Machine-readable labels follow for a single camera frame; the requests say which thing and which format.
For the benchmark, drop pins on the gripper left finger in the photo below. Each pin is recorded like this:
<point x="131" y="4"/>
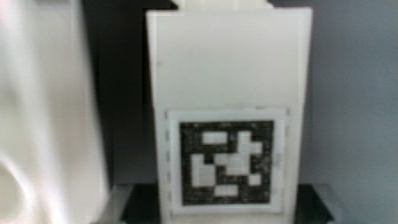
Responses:
<point x="131" y="204"/>

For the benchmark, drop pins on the white square tabletop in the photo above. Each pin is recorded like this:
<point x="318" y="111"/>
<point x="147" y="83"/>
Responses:
<point x="52" y="168"/>

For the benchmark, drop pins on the white leg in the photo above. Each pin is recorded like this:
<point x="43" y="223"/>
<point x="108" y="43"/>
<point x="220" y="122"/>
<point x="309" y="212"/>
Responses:
<point x="227" y="58"/>

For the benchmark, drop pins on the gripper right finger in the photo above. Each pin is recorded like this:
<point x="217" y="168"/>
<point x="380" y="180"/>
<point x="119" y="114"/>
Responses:
<point x="318" y="208"/>

